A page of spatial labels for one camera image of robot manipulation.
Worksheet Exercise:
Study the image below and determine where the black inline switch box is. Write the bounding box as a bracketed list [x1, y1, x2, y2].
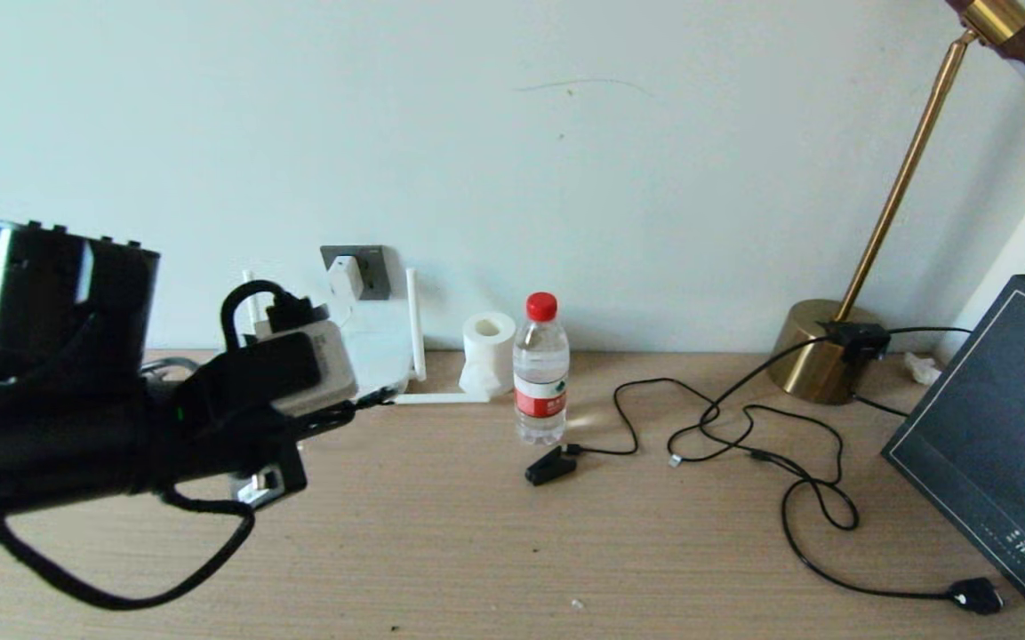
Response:
[821, 320, 975, 419]

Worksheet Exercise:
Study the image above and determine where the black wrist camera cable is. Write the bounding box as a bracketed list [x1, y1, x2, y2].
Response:
[0, 279, 328, 612]

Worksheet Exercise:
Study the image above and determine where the red-capped water bottle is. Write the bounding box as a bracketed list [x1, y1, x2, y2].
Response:
[513, 292, 571, 447]

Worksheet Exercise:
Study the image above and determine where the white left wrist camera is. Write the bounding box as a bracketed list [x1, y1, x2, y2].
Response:
[252, 320, 360, 419]

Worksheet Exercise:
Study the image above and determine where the black cable with white tip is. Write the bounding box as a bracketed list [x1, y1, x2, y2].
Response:
[668, 331, 836, 468]

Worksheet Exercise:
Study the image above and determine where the white toilet paper roll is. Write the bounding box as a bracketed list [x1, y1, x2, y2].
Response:
[460, 311, 517, 397]

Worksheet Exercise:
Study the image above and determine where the grey wall socket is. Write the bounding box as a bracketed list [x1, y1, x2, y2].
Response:
[320, 244, 393, 301]

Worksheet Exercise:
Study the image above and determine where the brass desk lamp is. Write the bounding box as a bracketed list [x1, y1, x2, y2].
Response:
[767, 0, 1025, 407]

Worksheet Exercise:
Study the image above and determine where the crumpled white tissue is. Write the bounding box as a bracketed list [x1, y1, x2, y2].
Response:
[903, 353, 942, 387]

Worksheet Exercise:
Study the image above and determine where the white router with antennas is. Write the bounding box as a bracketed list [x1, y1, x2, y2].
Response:
[241, 265, 492, 407]

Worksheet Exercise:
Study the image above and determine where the white power adapter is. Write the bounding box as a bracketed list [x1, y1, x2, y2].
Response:
[328, 256, 364, 303]

